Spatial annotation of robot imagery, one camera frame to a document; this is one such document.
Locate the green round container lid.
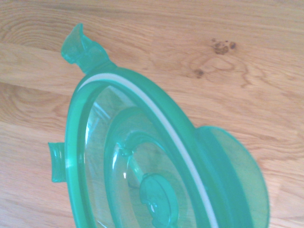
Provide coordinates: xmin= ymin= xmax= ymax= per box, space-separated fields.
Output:
xmin=47 ymin=22 xmax=272 ymax=228

